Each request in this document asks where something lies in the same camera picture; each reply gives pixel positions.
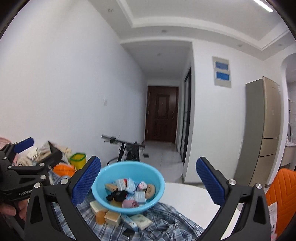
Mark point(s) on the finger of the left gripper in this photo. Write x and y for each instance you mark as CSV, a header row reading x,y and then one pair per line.
x,y
47,159
9,151

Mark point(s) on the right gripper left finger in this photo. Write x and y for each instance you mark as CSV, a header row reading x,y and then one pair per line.
x,y
42,222

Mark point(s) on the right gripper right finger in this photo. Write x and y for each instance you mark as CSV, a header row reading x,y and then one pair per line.
x,y
253,222

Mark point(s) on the large cream box green text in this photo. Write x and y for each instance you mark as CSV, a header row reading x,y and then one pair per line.
x,y
97,207

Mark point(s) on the translucent orange soap case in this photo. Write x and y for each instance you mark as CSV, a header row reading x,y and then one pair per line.
x,y
100,217

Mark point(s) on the orange top square box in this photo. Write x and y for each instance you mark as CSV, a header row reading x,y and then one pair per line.
x,y
112,218

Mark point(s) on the white tissue pack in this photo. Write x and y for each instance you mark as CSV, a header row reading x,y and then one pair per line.
x,y
141,221

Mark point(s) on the blue tissue pack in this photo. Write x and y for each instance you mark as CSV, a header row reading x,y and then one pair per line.
x,y
129,223

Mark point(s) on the person's left hand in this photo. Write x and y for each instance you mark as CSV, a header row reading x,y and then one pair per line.
x,y
9,210

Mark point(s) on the orange tissue box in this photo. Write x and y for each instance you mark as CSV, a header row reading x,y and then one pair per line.
x,y
63,169

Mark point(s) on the cream cloth bag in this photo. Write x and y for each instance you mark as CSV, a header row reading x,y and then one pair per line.
x,y
36,154

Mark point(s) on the white paper sheet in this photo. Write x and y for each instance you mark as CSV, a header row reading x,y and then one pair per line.
x,y
273,214

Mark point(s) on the yellow container green rim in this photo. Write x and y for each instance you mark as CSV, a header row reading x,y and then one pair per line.
x,y
78,160

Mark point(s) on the orange chair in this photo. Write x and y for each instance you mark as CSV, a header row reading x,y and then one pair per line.
x,y
282,191

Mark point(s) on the gold cigarette box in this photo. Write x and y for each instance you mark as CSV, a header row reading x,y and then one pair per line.
x,y
111,187

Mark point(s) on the black fabric pouch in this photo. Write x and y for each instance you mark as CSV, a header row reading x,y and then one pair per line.
x,y
117,196

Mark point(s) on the red white cigarette box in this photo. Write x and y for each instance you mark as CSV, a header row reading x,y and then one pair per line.
x,y
121,184

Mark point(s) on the blue plastic basin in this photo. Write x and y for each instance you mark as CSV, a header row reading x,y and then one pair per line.
x,y
143,174

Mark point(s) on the pink rolled cloth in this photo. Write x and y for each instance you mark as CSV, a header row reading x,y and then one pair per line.
x,y
130,204

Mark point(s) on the beige refrigerator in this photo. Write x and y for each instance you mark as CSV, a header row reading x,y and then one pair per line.
x,y
261,134

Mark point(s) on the light blue card box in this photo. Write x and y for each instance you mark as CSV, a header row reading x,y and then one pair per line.
x,y
139,196

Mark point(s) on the black folding bicycle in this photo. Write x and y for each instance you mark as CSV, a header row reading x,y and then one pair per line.
x,y
131,151

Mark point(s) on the blue plaid shirt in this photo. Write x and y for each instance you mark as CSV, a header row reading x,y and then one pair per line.
x,y
161,222

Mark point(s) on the dark brown door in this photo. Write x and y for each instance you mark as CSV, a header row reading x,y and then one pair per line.
x,y
162,114

